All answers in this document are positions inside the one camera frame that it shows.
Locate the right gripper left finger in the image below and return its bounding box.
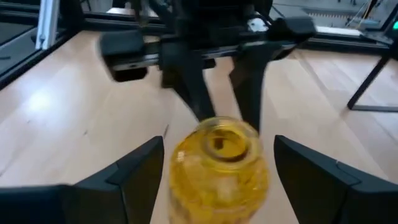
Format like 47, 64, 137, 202
74, 136, 165, 224

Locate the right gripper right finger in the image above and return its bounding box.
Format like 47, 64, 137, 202
274, 135, 398, 224

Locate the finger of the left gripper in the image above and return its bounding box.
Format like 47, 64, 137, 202
229, 43, 271, 131
161, 42, 216, 122

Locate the yellow diamond-pattern glass vase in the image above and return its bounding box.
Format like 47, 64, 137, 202
169, 116, 270, 224

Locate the wooden shelf with black frame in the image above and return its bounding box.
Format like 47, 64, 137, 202
346, 30, 398, 113

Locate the silver bracket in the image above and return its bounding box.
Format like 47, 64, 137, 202
35, 0, 60, 50

